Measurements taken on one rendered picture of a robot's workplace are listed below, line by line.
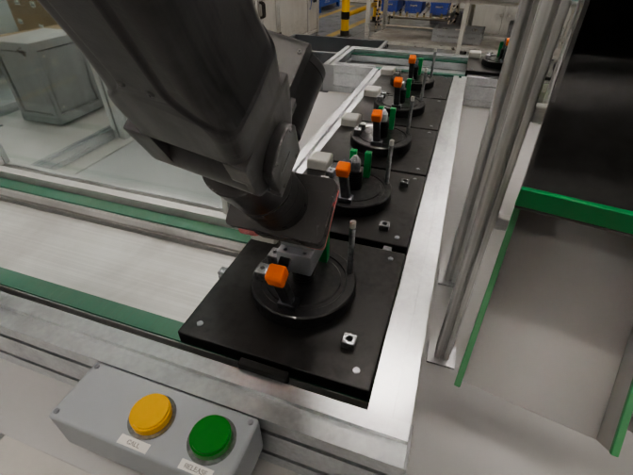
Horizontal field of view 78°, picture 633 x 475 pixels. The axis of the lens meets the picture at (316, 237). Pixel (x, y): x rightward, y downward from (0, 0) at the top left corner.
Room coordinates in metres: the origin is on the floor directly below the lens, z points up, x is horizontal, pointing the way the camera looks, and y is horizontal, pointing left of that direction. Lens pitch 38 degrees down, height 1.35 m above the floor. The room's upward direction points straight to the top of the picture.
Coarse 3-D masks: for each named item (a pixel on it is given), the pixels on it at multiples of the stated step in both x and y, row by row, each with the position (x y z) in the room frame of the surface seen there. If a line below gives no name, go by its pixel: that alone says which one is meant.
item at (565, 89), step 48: (624, 0) 0.44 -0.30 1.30; (576, 48) 0.39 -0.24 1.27; (624, 48) 0.38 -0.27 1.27; (576, 96) 0.34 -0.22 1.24; (624, 96) 0.33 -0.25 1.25; (576, 144) 0.29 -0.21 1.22; (624, 144) 0.28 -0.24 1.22; (528, 192) 0.24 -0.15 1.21; (576, 192) 0.25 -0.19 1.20; (624, 192) 0.24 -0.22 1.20
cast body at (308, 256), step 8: (280, 248) 0.36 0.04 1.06; (288, 248) 0.36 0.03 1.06; (296, 248) 0.36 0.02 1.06; (304, 248) 0.36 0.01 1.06; (288, 256) 0.35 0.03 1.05; (296, 256) 0.35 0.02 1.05; (304, 256) 0.35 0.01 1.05; (312, 256) 0.35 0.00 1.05; (296, 264) 0.35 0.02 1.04; (304, 264) 0.35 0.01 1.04; (312, 264) 0.35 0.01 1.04; (296, 272) 0.35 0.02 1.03; (304, 272) 0.35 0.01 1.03; (312, 272) 0.35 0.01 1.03
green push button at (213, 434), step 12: (204, 420) 0.19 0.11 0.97; (216, 420) 0.19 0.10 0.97; (192, 432) 0.18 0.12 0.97; (204, 432) 0.18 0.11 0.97; (216, 432) 0.18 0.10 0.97; (228, 432) 0.18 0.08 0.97; (192, 444) 0.17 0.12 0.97; (204, 444) 0.17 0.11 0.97; (216, 444) 0.17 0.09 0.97; (228, 444) 0.17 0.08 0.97; (204, 456) 0.16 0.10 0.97; (216, 456) 0.16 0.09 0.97
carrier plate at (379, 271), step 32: (256, 256) 0.45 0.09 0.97; (384, 256) 0.45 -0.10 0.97; (224, 288) 0.38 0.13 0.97; (384, 288) 0.38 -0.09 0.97; (192, 320) 0.32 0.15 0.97; (224, 320) 0.32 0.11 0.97; (256, 320) 0.32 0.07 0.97; (352, 320) 0.32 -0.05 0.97; (384, 320) 0.32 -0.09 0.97; (224, 352) 0.29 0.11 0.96; (256, 352) 0.28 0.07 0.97; (288, 352) 0.28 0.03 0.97; (320, 352) 0.28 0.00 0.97; (352, 352) 0.28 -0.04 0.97; (320, 384) 0.24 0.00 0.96; (352, 384) 0.24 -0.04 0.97
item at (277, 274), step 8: (280, 256) 0.33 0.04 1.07; (272, 264) 0.31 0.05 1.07; (280, 264) 0.32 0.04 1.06; (288, 264) 0.32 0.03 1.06; (272, 272) 0.30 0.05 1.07; (280, 272) 0.30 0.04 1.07; (272, 280) 0.30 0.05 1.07; (280, 280) 0.29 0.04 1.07; (280, 288) 0.31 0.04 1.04; (288, 288) 0.32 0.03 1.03; (280, 296) 0.32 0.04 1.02; (288, 296) 0.32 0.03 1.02
